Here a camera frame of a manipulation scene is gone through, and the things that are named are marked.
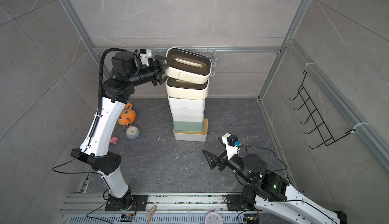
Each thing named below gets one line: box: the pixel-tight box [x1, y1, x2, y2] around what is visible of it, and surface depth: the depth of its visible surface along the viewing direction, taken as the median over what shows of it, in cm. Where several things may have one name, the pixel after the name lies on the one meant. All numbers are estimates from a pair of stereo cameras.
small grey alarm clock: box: [125, 125, 141, 140], surface depth 97 cm
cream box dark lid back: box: [164, 47, 212, 85], surface depth 62 cm
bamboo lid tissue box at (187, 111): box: [170, 106, 205, 116], surface depth 77 cm
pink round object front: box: [204, 209, 223, 224], surface depth 69 cm
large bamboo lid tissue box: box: [173, 117, 209, 142], surface depth 91 cm
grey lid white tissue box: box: [167, 95, 206, 108], surface depth 73 cm
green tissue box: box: [172, 120, 205, 133], surface depth 90 cm
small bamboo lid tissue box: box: [172, 114, 205, 123], surface depth 82 cm
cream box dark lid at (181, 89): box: [165, 77, 210, 101], surface depth 67 cm
